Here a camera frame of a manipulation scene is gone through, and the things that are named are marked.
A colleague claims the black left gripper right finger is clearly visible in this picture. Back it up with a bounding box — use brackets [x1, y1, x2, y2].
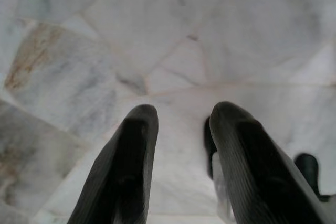
[209, 101, 336, 224]

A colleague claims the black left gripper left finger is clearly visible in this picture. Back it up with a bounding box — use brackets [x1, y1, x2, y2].
[67, 104, 159, 224]

